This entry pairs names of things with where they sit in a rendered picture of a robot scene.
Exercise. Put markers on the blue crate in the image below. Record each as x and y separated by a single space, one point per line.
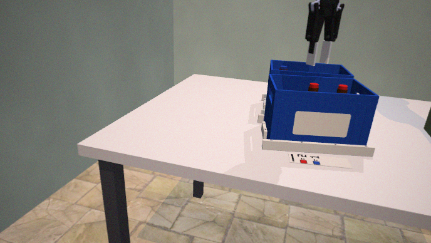
293 113
301 69

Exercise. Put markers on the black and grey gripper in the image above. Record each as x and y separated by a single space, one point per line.
329 11

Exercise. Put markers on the white paper pick list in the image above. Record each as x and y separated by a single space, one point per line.
319 160

